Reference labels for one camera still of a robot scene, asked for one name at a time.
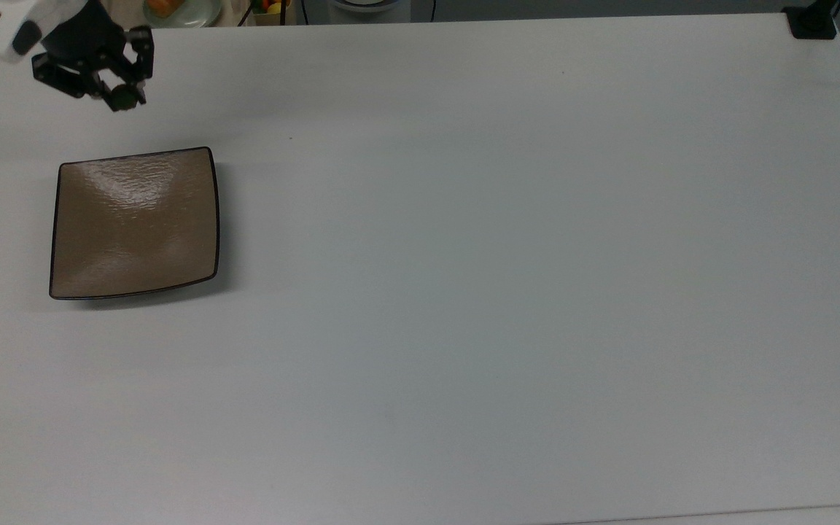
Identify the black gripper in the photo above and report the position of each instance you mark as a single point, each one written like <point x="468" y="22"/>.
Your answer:
<point x="88" y="40"/>

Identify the round green plate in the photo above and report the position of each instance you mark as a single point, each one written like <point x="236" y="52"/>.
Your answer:
<point x="201" y="13"/>

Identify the square brown ceramic plate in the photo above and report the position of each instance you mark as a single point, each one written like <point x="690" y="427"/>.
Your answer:
<point x="135" y="226"/>

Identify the orange food piece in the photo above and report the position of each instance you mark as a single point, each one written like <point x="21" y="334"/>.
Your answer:
<point x="165" y="7"/>

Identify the yellow and red fruit pile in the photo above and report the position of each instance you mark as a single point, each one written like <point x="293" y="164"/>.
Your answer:
<point x="273" y="6"/>

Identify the black table clamp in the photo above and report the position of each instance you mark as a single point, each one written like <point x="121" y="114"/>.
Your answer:
<point x="812" y="22"/>

